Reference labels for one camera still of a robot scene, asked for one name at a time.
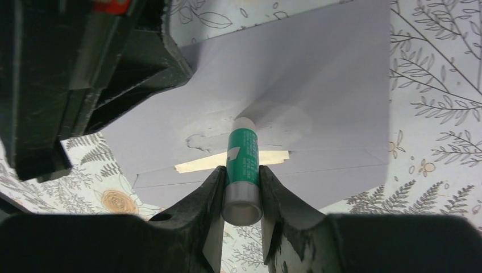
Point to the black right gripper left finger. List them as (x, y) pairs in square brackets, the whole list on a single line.
[(187, 237)]

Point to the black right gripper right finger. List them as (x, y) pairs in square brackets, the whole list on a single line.
[(298, 238)]

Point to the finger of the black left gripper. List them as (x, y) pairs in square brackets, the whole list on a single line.
[(40, 41), (127, 55)]

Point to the green white glue stick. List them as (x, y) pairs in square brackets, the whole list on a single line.
[(242, 195)]

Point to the floral patterned table mat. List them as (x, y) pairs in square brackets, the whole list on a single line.
[(434, 133)]

